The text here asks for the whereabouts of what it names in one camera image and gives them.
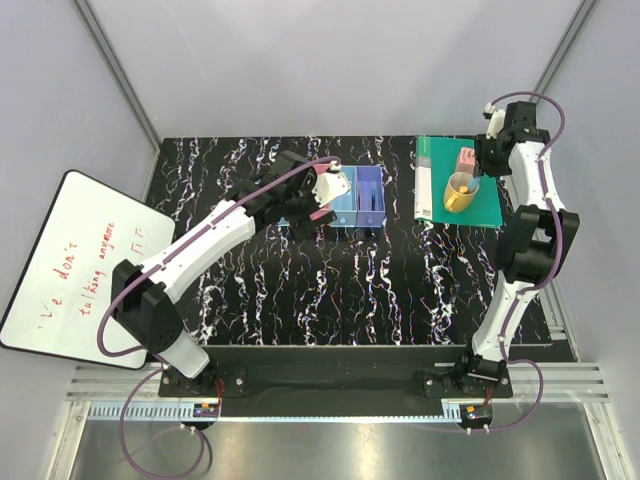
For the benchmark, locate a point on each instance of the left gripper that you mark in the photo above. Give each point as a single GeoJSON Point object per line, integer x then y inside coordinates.
{"type": "Point", "coordinates": [302, 224]}

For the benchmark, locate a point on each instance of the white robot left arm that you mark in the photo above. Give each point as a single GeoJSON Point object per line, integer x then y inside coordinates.
{"type": "Point", "coordinates": [144, 296]}

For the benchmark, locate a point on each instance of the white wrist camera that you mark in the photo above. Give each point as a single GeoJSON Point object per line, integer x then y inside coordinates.
{"type": "Point", "coordinates": [330, 186]}
{"type": "Point", "coordinates": [496, 119]}

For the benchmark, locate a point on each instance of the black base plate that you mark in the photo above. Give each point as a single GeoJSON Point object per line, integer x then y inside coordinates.
{"type": "Point", "coordinates": [370, 375]}

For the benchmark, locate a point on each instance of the pink cube box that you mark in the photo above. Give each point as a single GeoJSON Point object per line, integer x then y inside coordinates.
{"type": "Point", "coordinates": [466, 161]}

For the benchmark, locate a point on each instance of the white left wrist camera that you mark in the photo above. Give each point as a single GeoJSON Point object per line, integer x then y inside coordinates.
{"type": "Point", "coordinates": [330, 186]}

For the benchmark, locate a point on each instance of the whiteboard with red writing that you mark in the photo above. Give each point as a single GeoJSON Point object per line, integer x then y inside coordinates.
{"type": "Point", "coordinates": [65, 287]}

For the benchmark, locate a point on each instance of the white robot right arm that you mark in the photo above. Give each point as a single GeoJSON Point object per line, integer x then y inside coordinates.
{"type": "Point", "coordinates": [534, 243]}

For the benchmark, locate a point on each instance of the yellow mug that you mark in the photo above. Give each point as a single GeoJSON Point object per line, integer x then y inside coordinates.
{"type": "Point", "coordinates": [456, 198]}

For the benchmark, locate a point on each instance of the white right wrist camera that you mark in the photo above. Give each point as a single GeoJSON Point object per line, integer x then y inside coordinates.
{"type": "Point", "coordinates": [496, 119]}

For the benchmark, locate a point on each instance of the aluminium cable duct rail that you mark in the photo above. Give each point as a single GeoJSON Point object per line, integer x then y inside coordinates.
{"type": "Point", "coordinates": [311, 410]}

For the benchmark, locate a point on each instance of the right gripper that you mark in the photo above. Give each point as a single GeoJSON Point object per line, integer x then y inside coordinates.
{"type": "Point", "coordinates": [482, 165]}

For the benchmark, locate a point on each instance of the light blue drawer box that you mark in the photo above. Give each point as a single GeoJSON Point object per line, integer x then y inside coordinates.
{"type": "Point", "coordinates": [345, 206]}

